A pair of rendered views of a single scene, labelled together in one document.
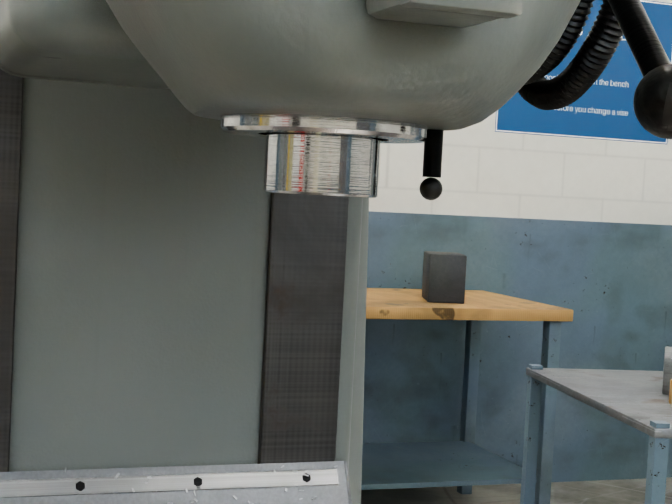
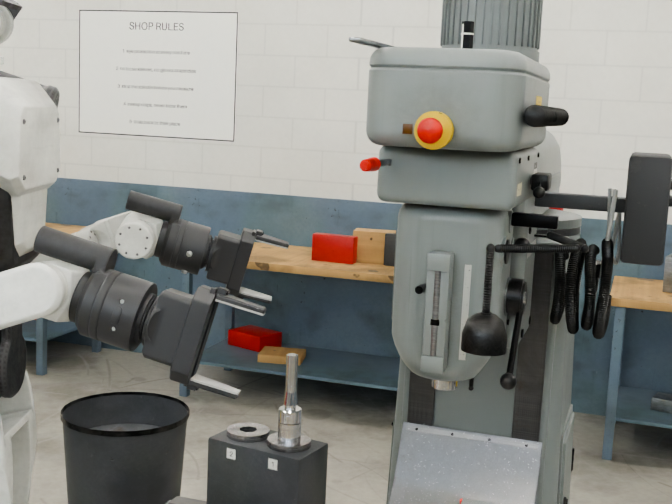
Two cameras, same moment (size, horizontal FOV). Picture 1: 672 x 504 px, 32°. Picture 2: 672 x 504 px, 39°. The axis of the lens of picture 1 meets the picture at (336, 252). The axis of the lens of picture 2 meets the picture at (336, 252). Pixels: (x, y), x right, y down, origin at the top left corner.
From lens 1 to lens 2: 1.45 m
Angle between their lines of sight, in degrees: 38
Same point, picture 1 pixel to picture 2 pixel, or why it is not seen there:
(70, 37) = not seen: hidden behind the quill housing
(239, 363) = (506, 403)
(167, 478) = (479, 436)
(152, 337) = (477, 391)
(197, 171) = not seen: hidden behind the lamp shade
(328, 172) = (439, 385)
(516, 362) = not seen: outside the picture
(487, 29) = (451, 369)
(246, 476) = (505, 441)
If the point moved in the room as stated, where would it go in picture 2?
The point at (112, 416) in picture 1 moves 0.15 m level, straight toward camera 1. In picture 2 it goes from (464, 414) to (440, 432)
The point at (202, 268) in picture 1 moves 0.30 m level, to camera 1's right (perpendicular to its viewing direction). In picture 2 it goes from (494, 372) to (624, 401)
